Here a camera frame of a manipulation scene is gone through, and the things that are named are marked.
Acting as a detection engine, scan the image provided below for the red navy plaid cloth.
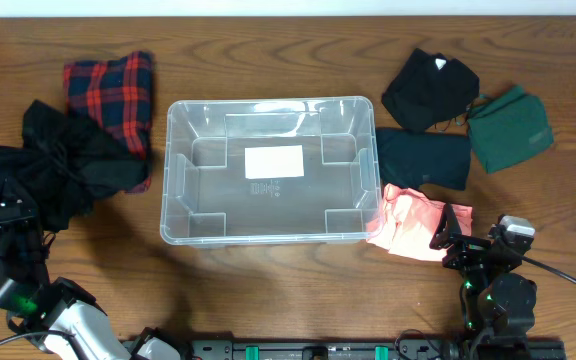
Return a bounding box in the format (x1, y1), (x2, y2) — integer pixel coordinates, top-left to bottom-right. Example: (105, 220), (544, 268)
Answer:
(62, 50), (155, 195)

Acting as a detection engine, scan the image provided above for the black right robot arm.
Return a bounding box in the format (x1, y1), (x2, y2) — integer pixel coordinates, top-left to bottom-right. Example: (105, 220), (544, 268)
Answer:
(430, 205), (537, 339)

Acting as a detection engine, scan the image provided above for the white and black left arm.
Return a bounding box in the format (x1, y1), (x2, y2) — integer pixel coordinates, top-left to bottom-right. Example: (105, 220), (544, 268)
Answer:
(0, 199), (187, 360)

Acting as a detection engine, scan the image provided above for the clear plastic storage container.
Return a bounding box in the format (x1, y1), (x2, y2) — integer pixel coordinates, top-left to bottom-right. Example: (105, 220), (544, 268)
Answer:
(160, 96), (382, 248)

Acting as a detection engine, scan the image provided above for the white label in container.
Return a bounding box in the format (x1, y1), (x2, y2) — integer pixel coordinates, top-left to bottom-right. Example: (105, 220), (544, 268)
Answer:
(244, 145), (305, 179)

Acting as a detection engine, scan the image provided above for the coral pink crumpled cloth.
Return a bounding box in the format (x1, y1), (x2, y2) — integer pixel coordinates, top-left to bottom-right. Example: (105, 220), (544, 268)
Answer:
(367, 184), (447, 262)

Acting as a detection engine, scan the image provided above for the dark navy folded garment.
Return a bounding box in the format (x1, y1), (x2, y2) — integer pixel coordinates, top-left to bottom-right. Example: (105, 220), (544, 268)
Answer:
(376, 128), (471, 191)

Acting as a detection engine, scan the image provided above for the dark green folded garment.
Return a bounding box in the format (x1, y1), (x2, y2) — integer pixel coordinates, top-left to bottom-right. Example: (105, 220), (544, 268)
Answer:
(467, 85), (554, 174)

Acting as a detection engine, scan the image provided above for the black folded garment with tag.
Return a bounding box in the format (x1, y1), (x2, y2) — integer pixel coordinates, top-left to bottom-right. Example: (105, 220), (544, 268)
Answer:
(381, 48), (480, 133)

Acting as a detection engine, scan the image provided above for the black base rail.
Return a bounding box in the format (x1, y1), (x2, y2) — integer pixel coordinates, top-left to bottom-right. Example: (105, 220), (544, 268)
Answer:
(122, 337), (567, 360)

